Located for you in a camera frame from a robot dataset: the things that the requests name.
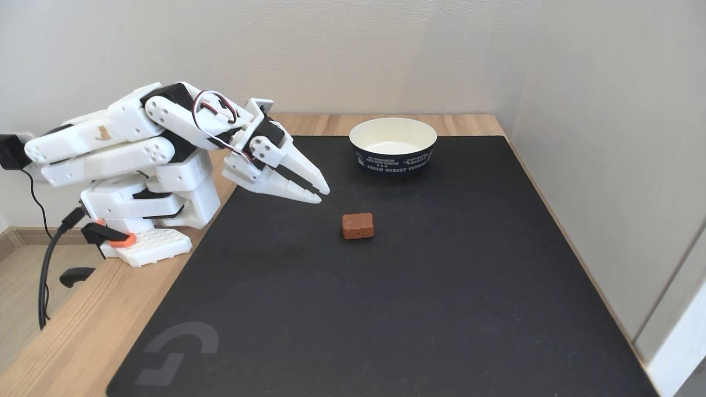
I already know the brown brick toy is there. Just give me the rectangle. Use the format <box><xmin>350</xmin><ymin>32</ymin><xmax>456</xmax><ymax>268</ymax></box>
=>
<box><xmin>341</xmin><ymin>212</ymin><xmax>375</xmax><ymax>240</ymax></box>

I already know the white wall outlet plate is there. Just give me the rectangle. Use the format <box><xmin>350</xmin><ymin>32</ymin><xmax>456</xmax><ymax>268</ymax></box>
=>
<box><xmin>15</xmin><ymin>132</ymin><xmax>56</xmax><ymax>184</ymax></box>

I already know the black desk mat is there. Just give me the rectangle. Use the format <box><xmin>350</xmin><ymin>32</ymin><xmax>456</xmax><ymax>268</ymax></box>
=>
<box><xmin>106</xmin><ymin>135</ymin><xmax>660</xmax><ymax>397</ymax></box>

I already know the black and white paper bowl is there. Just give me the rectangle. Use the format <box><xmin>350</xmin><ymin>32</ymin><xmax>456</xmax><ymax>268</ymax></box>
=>
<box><xmin>349</xmin><ymin>117</ymin><xmax>438</xmax><ymax>176</ymax></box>

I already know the red white black servo wire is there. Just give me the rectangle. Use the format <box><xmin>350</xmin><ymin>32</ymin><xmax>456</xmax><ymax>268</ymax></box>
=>
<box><xmin>191</xmin><ymin>90</ymin><xmax>255</xmax><ymax>164</ymax></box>

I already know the black power adapter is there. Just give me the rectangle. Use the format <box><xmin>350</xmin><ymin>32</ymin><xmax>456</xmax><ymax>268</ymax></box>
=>
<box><xmin>0</xmin><ymin>135</ymin><xmax>30</xmax><ymax>170</ymax></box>

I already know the thin black cable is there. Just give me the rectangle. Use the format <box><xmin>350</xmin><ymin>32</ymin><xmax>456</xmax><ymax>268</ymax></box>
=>
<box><xmin>19</xmin><ymin>167</ymin><xmax>53</xmax><ymax>320</ymax></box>

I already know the thick black cable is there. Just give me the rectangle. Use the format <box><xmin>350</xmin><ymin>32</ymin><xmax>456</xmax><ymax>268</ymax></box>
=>
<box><xmin>38</xmin><ymin>207</ymin><xmax>88</xmax><ymax>330</ymax></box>

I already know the black orange table clamp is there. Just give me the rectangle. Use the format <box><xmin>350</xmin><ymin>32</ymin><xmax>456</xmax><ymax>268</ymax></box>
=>
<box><xmin>60</xmin><ymin>221</ymin><xmax>137</xmax><ymax>288</ymax></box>

